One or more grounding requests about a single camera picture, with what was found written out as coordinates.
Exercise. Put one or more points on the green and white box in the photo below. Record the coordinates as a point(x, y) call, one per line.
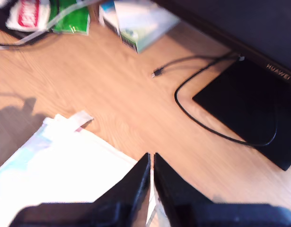
point(140, 42)

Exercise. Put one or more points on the white red printed packet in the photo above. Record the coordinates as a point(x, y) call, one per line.
point(27, 14)

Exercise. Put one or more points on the green pouch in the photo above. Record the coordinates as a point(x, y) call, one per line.
point(72, 21)

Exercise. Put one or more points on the white box with teal edge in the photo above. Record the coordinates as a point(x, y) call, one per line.
point(107, 14)

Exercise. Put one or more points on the long white box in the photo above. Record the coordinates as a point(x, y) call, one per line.
point(140, 14)

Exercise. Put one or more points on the black monitor stand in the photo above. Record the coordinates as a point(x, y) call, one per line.
point(249, 106)

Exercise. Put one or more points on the pastel checked tea towel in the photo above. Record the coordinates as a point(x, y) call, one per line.
point(53, 165)

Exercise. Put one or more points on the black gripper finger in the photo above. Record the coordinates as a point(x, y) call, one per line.
point(173, 196)
point(131, 196)

